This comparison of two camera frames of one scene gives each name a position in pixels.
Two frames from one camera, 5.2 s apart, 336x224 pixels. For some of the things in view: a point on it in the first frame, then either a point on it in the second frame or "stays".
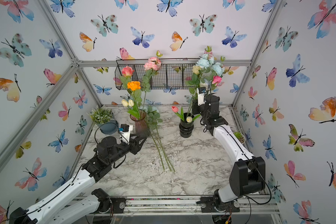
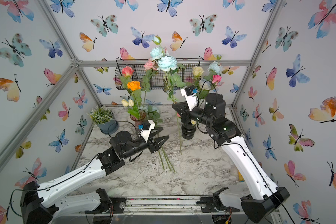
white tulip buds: x=130 y=102 stays
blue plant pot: x=109 y=128 stays
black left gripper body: x=132 y=148 to x=150 y=146
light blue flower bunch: x=205 y=61 to x=169 y=64
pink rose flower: x=127 y=71 stays
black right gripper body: x=206 y=116 to x=198 y=117
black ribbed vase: x=186 y=125 stays
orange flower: x=134 y=85 stays
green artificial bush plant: x=101 y=115 stays
